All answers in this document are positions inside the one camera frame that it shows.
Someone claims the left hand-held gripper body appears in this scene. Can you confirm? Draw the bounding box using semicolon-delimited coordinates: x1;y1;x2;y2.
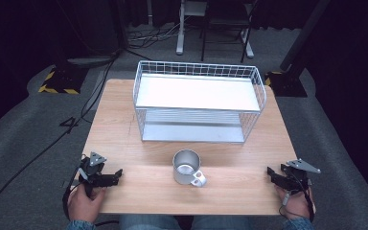
77;151;116;196

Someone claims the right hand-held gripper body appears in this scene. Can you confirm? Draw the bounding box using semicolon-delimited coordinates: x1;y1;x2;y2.
279;158;322;196

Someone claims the person's right hand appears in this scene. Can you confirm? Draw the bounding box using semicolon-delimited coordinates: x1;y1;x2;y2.
274;185;317;222

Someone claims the person's left hand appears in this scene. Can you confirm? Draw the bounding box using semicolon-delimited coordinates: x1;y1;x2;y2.
67;183;107;223

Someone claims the silver metal cup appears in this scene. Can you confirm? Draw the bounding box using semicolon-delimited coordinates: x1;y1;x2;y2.
172;149;208;188

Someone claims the black yellow striped stand base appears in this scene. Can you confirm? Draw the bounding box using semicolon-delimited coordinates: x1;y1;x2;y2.
264;70;309;98
37;64;90;96

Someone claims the slanted black pole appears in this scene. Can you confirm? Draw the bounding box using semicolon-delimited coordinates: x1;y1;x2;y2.
279;0;332;73

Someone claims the white metal stand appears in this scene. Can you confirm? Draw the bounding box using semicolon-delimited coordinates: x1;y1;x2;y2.
175;0;255;59

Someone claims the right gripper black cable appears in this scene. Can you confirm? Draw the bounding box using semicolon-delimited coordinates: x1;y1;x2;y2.
278;177;316;223

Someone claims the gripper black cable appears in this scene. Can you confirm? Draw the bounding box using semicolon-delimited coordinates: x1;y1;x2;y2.
278;177;316;223
61;154;88;222

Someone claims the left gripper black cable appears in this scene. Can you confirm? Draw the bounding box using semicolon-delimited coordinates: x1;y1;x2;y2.
61;154;88;222

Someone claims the long black floor cable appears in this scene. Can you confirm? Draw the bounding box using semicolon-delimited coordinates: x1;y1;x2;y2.
0;47;123;219

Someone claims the white wire shelf rack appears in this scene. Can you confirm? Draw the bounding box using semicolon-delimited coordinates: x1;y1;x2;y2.
132;59;268;145

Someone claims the bundle of floor cables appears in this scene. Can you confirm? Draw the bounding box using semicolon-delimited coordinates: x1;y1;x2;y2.
126;20;182;50

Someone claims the black metal chair frame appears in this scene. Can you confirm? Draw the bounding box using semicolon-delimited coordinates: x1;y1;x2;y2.
200;0;256;64

